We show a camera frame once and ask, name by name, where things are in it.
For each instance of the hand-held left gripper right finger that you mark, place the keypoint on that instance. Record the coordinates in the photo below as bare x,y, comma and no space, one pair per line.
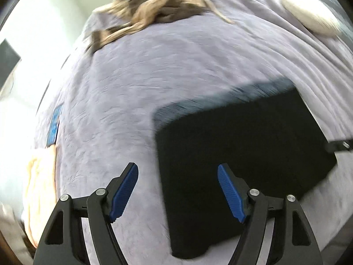
230,196

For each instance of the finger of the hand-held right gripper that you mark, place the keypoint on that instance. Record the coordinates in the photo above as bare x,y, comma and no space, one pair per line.
339,146

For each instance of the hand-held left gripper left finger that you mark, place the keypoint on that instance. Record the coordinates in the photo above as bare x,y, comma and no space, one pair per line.
124,193

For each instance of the black and blue floral pants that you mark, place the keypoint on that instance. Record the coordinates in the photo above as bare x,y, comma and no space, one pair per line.
248,143

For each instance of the peach towel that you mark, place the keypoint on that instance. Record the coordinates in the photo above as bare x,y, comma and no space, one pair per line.
41,193

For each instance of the lavender textured blanket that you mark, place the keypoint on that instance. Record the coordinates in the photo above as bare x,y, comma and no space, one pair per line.
138,88

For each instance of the white pillow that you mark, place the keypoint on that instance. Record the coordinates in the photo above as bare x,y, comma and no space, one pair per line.
311,18

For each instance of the pile of brown clothes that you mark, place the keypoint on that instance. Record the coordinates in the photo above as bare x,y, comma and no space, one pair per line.
154,13

